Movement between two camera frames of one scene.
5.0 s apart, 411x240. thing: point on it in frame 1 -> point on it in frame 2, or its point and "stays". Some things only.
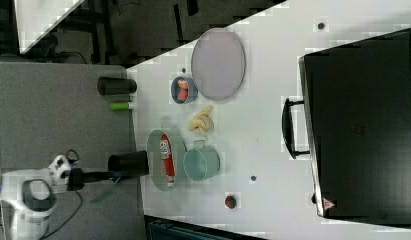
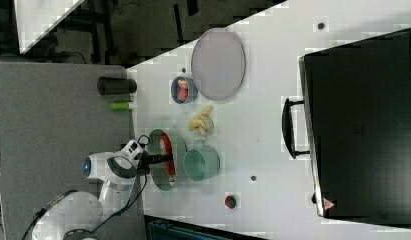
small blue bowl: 192,90 stays
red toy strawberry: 182,95 stays
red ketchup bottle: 167,155 stays
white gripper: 60,163 -> 133,148
